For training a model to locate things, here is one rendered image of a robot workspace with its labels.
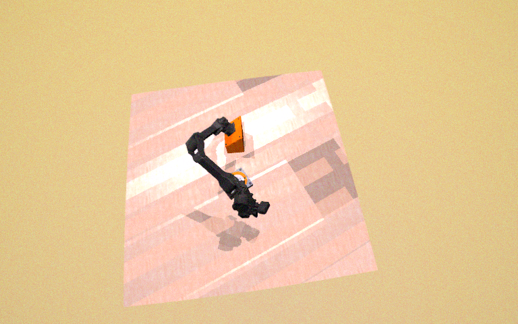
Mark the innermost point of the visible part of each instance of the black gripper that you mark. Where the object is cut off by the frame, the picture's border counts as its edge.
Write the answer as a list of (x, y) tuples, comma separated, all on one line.
[(261, 208)]

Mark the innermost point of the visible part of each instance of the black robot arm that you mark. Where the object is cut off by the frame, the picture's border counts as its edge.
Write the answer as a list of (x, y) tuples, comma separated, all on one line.
[(227, 181)]

